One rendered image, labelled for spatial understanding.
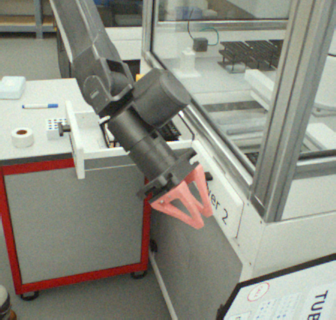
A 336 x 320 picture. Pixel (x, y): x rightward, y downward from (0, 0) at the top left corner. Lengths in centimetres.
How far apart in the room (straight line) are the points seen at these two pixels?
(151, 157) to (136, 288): 141
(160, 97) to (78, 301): 146
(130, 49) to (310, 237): 135
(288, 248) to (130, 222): 84
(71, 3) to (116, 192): 100
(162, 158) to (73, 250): 118
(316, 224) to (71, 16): 68
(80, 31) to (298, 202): 56
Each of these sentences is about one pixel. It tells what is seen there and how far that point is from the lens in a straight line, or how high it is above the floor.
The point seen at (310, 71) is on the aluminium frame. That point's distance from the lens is 75.
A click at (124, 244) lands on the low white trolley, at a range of 178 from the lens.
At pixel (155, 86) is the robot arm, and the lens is 58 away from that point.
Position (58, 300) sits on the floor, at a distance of 195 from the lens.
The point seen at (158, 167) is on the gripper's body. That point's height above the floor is 118.
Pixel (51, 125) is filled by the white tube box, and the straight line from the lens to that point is 151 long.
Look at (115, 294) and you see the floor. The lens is 195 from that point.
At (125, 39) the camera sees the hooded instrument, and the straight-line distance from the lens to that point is 205.
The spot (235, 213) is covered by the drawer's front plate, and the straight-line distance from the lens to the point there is 99.
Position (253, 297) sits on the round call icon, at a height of 101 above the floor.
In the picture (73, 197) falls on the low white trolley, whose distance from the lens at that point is 156.
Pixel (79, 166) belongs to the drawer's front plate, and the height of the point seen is 86.
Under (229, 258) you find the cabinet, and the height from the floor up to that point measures 71.
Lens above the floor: 153
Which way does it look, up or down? 32 degrees down
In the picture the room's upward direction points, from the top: 5 degrees clockwise
